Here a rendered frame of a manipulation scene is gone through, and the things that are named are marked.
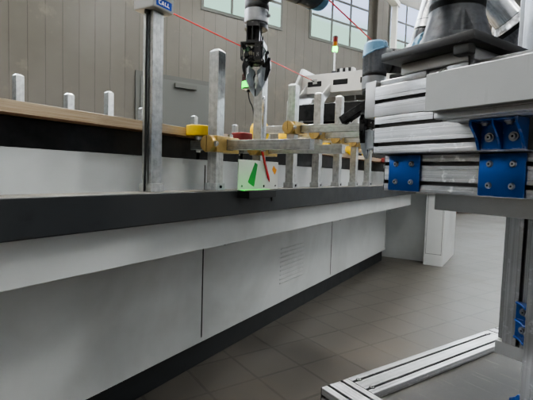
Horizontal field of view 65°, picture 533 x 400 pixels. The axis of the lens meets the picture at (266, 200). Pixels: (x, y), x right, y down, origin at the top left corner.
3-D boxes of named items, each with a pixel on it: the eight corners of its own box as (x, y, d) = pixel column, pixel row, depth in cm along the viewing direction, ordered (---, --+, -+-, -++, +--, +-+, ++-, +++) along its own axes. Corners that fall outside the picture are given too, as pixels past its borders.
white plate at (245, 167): (278, 188, 158) (278, 162, 157) (238, 190, 136) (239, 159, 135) (277, 188, 158) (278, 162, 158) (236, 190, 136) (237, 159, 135)
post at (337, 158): (340, 190, 215) (344, 95, 212) (338, 190, 212) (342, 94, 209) (334, 189, 217) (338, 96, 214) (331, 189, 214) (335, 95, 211)
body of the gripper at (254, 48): (239, 61, 125) (239, 20, 124) (246, 68, 133) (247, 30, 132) (263, 60, 123) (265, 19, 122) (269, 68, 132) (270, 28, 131)
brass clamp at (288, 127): (308, 136, 177) (308, 124, 176) (293, 132, 165) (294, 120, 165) (295, 136, 180) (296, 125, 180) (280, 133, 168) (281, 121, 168)
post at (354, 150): (356, 196, 237) (360, 111, 234) (354, 196, 234) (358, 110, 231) (350, 196, 239) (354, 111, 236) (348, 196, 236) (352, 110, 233)
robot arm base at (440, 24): (506, 51, 90) (509, 4, 89) (467, 36, 82) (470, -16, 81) (443, 64, 103) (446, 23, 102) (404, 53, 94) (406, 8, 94)
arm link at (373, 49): (394, 38, 127) (366, 37, 126) (393, 75, 127) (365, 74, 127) (386, 46, 135) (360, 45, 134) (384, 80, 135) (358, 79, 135)
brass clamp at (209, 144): (240, 154, 135) (240, 138, 134) (214, 151, 123) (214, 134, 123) (224, 154, 138) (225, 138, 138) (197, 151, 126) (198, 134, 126)
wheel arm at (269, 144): (314, 152, 117) (315, 137, 117) (308, 152, 115) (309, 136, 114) (197, 152, 140) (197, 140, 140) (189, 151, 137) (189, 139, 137)
